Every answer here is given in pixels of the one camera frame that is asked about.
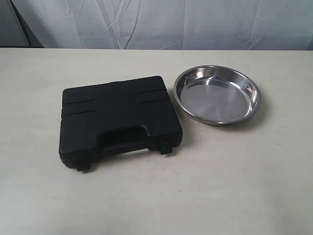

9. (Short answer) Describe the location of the black plastic tool case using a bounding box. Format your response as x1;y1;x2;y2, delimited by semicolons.
59;76;183;171

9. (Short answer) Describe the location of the round stainless steel tray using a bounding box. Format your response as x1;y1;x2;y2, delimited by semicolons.
173;65;262;126

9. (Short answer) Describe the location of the white backdrop curtain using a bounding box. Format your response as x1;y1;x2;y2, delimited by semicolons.
14;0;313;50

